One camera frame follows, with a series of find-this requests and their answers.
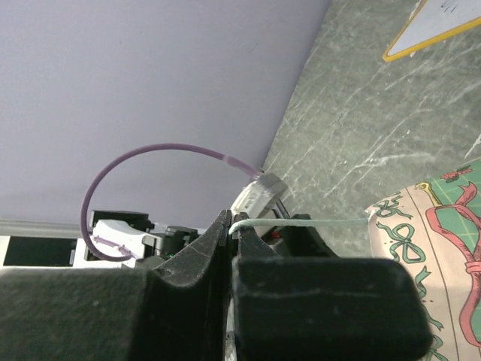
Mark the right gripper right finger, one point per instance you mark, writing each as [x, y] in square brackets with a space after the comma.
[322, 307]

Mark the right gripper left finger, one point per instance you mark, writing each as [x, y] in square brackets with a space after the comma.
[175, 311]

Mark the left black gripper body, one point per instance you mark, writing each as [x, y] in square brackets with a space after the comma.
[288, 238]

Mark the decorated paper gift bag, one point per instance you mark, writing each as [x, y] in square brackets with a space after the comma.
[432, 229]

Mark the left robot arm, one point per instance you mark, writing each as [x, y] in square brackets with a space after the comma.
[127, 239]

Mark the yellow framed whiteboard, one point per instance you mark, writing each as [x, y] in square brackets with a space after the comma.
[433, 21]

